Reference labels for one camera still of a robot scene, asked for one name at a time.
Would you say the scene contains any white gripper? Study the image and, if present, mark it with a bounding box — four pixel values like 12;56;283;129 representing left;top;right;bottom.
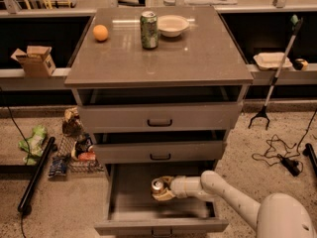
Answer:
153;176;195;201

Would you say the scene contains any orange soda can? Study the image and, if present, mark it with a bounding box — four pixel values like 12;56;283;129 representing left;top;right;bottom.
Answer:
151;178;164;195

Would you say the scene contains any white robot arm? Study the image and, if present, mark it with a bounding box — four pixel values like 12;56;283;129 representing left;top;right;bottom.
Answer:
151;171;317;238

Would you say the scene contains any bottom drawer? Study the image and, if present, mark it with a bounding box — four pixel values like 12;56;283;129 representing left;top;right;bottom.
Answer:
95;162;228;238

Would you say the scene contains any drawer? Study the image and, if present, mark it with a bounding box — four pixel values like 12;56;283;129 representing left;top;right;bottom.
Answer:
95;162;228;238
77;103;242;133
93;141;226;164

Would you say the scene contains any middle drawer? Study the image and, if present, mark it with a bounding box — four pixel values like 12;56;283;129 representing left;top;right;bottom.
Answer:
93;141;226;164

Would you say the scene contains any grey drawer cabinet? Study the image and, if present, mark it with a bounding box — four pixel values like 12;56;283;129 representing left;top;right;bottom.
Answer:
64;5;255;238

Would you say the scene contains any top drawer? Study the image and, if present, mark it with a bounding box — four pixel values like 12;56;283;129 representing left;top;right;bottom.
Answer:
77;103;242;133

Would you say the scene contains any green soda can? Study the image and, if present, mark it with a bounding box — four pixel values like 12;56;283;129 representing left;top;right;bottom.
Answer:
140;11;159;50

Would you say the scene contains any blue snack bag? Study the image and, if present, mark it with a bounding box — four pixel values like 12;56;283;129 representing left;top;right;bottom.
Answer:
49;156;68;178

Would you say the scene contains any brown crumpled snack bag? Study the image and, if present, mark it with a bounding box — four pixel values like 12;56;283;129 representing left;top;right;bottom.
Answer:
62;107;82;136

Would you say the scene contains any black tube on floor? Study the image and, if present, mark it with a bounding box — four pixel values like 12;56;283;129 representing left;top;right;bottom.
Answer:
18;137;55;213

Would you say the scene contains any green snack bag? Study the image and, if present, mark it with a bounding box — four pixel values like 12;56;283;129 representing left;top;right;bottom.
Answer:
18;125;48;166

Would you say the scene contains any white bowl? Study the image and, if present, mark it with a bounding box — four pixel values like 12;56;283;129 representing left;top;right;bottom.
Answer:
158;15;189;38

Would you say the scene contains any white takeout tray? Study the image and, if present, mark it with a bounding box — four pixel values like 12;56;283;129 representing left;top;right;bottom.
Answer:
254;53;284;70

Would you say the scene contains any orange fruit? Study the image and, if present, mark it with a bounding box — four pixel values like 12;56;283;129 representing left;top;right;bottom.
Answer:
93;25;109;42

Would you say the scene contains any cardboard box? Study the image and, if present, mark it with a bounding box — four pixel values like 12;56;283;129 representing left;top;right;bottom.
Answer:
11;46;55;78

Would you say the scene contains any yellow tape measure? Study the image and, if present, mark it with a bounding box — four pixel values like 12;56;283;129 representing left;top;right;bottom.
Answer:
293;59;308;70

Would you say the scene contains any reacher grabber tool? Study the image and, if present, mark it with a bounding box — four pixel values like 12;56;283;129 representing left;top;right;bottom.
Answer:
248;14;303;129

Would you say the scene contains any wire mesh tray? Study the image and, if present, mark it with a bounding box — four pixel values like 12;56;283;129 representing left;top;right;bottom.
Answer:
57;134;104;174

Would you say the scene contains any black power adapter cable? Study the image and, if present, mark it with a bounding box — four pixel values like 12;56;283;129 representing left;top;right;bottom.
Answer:
251;107;317;178

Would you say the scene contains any black post right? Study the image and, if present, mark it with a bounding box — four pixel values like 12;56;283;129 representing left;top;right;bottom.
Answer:
303;143;317;177

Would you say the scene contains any black cable left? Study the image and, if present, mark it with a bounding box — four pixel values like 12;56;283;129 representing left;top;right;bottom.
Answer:
0;86;33;238

